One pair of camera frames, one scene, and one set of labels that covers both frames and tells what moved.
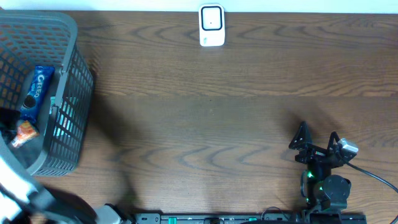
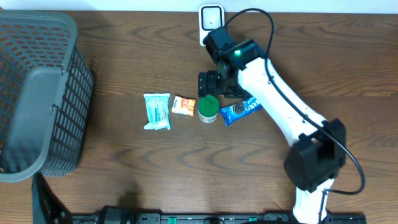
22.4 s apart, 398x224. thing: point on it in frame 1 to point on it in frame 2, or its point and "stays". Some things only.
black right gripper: [296, 144] to [208, 84]
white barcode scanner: [211, 25] stays
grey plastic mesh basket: [46, 77] stays
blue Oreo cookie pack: [34, 101] to [239, 109]
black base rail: [301, 217] stays
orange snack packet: [25, 132] to [183, 106]
